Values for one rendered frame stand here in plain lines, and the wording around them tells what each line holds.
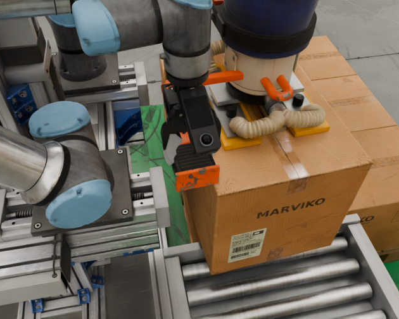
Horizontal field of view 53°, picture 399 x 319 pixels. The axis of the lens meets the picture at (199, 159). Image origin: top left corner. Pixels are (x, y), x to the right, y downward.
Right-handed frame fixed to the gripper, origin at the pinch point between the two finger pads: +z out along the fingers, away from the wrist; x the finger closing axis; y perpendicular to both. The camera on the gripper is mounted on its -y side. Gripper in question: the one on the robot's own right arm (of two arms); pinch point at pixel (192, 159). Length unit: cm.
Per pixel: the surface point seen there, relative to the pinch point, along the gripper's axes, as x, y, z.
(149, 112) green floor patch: -10, 157, 119
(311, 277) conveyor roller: -39, -3, 66
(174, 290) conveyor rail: 6, 2, 61
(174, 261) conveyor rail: 3, 12, 61
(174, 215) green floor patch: -7, 70, 120
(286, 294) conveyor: -31, -4, 71
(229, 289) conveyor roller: -12, 0, 65
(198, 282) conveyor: -4, 8, 71
